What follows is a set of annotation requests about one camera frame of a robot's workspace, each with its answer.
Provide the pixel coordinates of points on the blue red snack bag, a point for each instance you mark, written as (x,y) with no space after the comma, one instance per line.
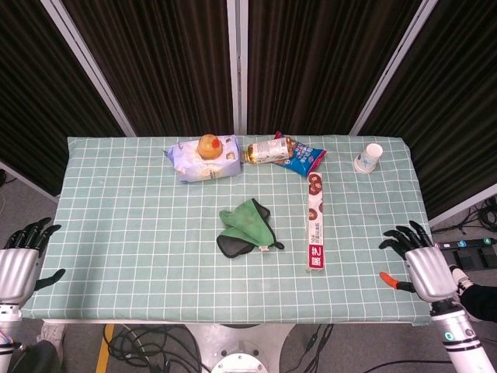
(304,157)

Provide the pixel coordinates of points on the white black sneaker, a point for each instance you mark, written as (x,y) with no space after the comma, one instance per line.
(462,277)

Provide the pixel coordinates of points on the black trouser leg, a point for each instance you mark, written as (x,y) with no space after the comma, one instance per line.
(481,301)

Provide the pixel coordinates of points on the grey white sneaker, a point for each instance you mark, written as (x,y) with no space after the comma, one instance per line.
(52,336)

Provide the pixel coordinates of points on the dark trouser leg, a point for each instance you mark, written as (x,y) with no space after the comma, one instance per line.
(35,359)

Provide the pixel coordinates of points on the dark ribbed partition panel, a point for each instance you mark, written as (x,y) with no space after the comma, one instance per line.
(454,116)
(39,97)
(163,66)
(318,66)

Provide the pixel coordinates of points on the long pink snack box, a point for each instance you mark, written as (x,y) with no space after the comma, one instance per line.
(316,233)

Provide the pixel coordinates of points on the amber tea bottle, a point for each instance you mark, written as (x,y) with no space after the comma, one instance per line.
(268,150)

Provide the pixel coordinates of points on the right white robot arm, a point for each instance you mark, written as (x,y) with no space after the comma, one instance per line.
(462,338)

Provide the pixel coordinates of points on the yellow floor tape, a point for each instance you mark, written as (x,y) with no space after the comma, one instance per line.
(104,349)

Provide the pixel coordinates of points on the green cloth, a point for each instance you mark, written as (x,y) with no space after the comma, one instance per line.
(244,221)

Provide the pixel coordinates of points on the orange jelly cup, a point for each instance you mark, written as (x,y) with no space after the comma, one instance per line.
(209,147)

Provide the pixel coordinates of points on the pale blue bread bag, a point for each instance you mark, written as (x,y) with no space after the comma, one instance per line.
(206,169)

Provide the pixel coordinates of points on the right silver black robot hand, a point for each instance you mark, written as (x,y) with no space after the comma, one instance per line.
(429,272)

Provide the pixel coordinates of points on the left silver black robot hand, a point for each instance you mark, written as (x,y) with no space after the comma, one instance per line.
(17,272)

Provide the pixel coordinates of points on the green checked tablecloth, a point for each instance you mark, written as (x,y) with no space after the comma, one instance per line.
(136,233)

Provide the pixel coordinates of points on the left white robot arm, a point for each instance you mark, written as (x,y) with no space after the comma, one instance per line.
(7,318)

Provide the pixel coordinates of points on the white paper cup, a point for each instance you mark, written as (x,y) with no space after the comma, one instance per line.
(367,159)

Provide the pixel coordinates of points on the black foot pedal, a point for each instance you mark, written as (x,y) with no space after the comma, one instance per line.
(489,257)
(465,258)

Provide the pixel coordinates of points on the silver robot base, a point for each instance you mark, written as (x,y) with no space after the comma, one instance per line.
(240,346)

